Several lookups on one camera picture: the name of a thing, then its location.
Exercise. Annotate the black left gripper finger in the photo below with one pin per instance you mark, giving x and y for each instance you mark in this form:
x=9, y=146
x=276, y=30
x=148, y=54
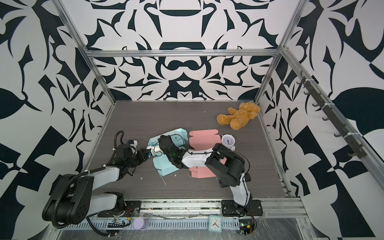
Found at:
x=143, y=157
x=143, y=152

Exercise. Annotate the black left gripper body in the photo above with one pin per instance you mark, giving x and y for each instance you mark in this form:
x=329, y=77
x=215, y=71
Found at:
x=132, y=161

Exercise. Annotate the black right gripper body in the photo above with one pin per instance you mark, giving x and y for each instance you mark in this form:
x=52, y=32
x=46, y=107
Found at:
x=162, y=140

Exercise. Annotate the light blue paper box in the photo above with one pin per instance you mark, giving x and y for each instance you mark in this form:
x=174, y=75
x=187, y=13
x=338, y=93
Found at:
x=161, y=162

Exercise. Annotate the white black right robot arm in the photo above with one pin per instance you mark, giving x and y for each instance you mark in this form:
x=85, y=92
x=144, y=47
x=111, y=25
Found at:
x=227, y=165

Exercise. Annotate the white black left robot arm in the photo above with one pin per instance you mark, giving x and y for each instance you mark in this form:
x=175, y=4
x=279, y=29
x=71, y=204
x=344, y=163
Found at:
x=72, y=200

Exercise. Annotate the pink flat paper box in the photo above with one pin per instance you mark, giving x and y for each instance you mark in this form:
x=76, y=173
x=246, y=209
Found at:
x=202, y=141

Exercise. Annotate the white alarm clock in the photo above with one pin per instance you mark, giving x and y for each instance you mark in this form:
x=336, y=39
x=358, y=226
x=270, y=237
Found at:
x=229, y=142

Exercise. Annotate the purple round disc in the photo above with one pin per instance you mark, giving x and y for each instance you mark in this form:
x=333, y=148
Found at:
x=140, y=224

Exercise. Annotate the small electronics board left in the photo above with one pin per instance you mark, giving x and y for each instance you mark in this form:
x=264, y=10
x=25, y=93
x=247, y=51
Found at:
x=119, y=223

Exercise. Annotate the brown teddy bear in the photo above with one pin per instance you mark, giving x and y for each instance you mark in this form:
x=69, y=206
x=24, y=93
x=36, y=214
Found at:
x=238, y=119

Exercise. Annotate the black remote control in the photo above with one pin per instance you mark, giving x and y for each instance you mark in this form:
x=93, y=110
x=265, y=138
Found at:
x=247, y=179

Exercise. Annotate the teal square clock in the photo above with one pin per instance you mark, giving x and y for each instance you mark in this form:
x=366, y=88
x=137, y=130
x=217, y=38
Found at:
x=215, y=224

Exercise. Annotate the green circuit board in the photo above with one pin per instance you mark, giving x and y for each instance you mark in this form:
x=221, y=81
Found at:
x=247, y=226

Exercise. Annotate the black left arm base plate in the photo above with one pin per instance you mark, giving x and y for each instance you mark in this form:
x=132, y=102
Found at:
x=129, y=209

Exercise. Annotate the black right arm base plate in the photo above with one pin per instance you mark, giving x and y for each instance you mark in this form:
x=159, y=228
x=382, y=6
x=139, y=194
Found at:
x=231, y=209

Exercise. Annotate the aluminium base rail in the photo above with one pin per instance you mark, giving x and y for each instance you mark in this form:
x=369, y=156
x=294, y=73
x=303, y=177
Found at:
x=193, y=208

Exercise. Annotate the black wall hook rack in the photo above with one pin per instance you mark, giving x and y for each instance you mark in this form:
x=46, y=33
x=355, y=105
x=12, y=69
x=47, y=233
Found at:
x=355, y=141

